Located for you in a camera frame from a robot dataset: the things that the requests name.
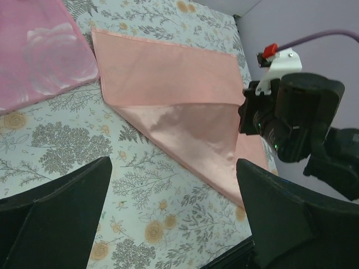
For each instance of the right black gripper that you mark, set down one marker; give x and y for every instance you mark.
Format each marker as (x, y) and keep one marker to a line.
(257, 110)

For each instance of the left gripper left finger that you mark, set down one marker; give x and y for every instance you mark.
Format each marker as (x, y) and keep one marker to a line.
(54, 225)

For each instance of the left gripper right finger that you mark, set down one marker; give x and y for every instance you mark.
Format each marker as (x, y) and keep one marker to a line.
(295, 227)

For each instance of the salmon pink satin napkin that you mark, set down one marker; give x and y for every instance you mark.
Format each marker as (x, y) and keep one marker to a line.
(184, 99)

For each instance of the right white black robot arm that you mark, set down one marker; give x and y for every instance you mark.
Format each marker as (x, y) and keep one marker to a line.
(295, 121)

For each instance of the pink floral placemat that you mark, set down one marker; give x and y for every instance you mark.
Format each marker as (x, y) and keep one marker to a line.
(43, 53)

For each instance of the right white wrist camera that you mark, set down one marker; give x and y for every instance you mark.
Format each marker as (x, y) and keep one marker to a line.
(278, 63)

